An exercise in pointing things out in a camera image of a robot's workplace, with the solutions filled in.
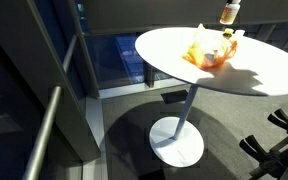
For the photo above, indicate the white pill bottle orange label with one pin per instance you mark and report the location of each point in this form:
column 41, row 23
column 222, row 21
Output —
column 230, row 13

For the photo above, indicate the dark bottle yellow cap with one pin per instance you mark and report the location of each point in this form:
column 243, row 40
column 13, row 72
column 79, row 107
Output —
column 229, row 32

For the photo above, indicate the white bottle blue logo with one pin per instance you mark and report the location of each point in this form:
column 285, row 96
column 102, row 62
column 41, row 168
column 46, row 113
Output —
column 239, row 33

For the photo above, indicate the black floor plate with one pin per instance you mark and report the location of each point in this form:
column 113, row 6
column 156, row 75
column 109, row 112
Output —
column 174, row 96

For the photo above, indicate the orange plastic bag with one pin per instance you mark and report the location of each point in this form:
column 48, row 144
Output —
column 200, row 55

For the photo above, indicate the short metal handrail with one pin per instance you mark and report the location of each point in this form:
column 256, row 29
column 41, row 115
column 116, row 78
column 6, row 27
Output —
column 70, row 53

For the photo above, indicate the long metal handrail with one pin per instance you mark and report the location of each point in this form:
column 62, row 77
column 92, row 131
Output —
column 45, row 126

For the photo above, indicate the white table pedestal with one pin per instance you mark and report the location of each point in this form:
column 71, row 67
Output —
column 179, row 143

